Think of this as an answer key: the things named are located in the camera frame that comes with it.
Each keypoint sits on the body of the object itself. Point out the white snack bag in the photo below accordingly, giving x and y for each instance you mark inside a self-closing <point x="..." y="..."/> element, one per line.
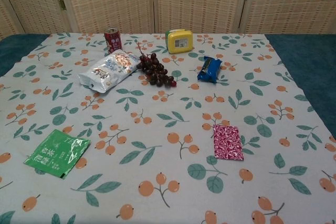
<point x="107" y="73"/>

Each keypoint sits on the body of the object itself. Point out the blue wrapped snack pack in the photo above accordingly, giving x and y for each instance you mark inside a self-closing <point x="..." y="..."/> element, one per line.
<point x="212" y="72"/>

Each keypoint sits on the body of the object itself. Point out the yellow plastic box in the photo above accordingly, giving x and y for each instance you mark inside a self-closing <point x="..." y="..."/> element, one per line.
<point x="179" y="43"/>

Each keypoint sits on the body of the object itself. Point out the woven folding screen panel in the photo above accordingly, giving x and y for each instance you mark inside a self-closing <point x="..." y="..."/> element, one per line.
<point x="5" y="16"/>
<point x="34" y="3"/>
<point x="199" y="1"/>
<point x="291" y="1"/>
<point x="105" y="1"/>

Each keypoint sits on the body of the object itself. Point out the red drink can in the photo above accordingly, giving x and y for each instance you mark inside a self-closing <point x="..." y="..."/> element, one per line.
<point x="113" y="43"/>

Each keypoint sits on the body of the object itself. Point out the dark purple grape bunch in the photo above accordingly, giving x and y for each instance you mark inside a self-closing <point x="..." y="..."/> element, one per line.
<point x="155" y="69"/>

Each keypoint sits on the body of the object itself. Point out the green tea packet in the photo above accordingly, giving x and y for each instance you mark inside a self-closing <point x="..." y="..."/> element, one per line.
<point x="55" y="153"/>

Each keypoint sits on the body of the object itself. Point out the floral fruit print tablecloth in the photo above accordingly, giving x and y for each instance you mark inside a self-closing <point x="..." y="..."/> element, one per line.
<point x="168" y="129"/>

